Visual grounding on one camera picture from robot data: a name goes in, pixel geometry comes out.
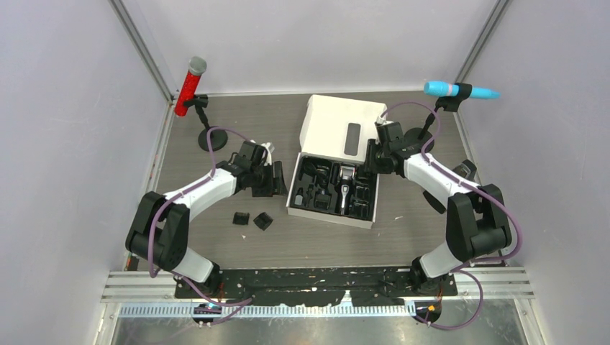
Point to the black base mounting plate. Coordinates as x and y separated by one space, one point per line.
317 287

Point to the left black microphone stand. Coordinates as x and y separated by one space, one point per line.
208 139

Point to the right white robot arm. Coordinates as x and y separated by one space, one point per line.
475 224

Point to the black clear-window charger stand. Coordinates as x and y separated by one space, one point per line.
467 169

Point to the black silver hair clipper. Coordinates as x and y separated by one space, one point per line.
347 174

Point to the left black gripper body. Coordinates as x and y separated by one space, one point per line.
265 182

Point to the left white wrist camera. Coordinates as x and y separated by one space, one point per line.
268 147

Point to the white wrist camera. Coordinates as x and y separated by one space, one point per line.
268 147
381 121

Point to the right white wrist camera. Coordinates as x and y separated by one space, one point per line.
381 121

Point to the blue microphone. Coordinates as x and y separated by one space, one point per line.
442 89

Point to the red glitter microphone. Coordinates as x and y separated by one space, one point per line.
196 68

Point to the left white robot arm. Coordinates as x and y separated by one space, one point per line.
159 230

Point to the black comb guard in tray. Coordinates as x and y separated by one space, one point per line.
322 201

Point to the black comb guard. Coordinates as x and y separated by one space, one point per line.
263 221
322 201
241 218

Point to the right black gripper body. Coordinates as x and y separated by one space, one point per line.
376 161

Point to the white hair clipper box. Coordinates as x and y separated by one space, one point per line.
335 132

